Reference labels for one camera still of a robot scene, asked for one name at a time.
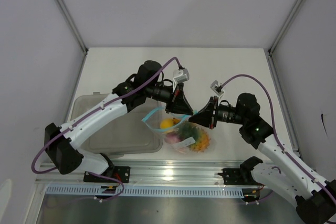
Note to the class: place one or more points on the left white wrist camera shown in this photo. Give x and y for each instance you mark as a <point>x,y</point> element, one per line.
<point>180,76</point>

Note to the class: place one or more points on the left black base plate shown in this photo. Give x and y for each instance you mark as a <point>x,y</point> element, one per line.
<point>120,173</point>

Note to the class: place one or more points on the orange toy pineapple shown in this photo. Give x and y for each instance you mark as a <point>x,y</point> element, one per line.
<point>199,135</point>

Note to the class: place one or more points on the grey translucent plastic bin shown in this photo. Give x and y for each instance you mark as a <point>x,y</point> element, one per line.
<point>126,134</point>

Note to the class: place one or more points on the aluminium front rail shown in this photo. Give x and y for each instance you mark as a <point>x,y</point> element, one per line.
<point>175,173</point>

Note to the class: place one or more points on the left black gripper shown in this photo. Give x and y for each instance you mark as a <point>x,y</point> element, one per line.
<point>179,104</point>

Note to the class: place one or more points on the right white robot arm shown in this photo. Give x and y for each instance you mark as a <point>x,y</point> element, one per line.
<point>312,195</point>

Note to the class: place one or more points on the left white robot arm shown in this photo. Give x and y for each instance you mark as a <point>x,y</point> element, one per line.
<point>63,143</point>

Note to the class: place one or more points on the purple toy onion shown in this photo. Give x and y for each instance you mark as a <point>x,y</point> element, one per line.
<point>172,138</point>

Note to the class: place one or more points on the yellow toy lemon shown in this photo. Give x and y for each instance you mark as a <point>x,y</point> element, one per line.
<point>167,123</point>

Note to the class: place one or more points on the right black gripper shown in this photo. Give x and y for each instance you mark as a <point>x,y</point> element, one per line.
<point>205,117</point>

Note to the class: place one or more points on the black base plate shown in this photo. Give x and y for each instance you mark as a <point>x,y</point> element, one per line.
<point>238,176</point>
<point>120,173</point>

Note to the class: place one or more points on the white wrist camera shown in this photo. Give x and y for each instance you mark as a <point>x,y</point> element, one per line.
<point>180,76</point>
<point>217,88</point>

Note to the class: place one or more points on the right aluminium frame post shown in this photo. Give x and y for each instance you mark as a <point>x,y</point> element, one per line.
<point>290,18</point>

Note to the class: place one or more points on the aluminium frame post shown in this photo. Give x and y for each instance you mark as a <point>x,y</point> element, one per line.
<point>290,18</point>
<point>71,24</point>

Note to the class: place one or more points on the left aluminium frame post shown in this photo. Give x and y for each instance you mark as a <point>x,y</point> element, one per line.
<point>71,24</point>

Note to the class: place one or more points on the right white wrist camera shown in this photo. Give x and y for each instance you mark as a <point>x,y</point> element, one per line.
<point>217,88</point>

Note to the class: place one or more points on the clear zip top bag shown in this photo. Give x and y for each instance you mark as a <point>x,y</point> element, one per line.
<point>175,131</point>

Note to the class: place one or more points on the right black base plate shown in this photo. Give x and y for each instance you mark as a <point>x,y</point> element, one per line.
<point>238,176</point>

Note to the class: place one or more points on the white slotted cable duct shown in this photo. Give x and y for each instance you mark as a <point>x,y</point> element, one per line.
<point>197,192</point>

